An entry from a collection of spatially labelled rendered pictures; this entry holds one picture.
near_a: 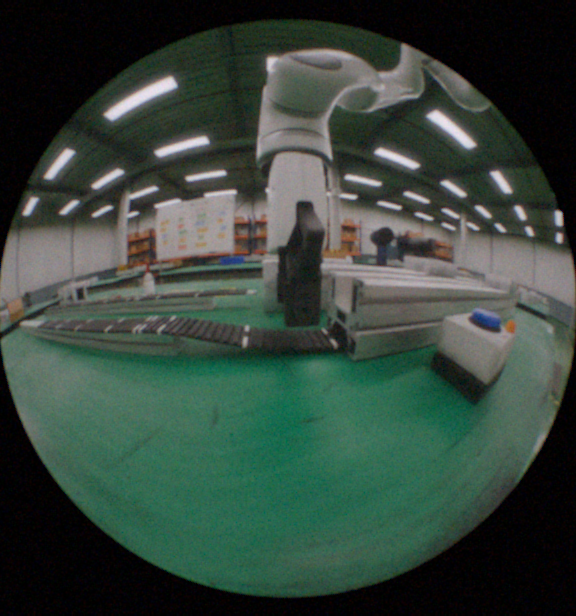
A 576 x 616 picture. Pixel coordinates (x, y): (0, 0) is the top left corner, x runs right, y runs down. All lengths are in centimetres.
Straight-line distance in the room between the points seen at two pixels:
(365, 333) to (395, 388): 6
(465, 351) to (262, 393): 19
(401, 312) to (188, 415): 22
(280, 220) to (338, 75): 16
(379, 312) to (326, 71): 24
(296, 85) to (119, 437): 30
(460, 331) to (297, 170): 20
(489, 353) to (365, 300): 14
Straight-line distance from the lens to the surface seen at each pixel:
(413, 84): 53
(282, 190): 16
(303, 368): 19
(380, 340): 21
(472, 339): 19
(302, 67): 19
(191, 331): 21
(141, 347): 26
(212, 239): 322
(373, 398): 16
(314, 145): 20
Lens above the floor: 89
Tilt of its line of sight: 16 degrees down
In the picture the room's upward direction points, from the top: straight up
